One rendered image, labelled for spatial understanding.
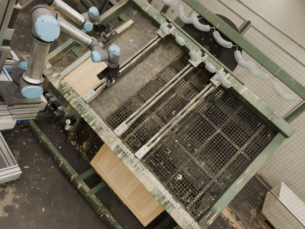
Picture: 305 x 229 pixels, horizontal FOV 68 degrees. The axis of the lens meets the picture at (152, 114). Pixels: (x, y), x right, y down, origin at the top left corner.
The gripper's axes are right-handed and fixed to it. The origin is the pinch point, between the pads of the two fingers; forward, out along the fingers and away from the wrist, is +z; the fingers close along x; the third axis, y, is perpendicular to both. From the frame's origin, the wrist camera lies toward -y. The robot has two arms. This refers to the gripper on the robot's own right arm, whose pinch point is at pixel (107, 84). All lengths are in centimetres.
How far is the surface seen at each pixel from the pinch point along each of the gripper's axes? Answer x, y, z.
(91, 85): 35, 9, 39
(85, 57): 63, 18, 29
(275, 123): -104, 111, 2
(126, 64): 30, 45, 21
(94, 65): 51, 21, 32
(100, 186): -36, -19, 118
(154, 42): 31, 78, 3
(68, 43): 86, 12, 28
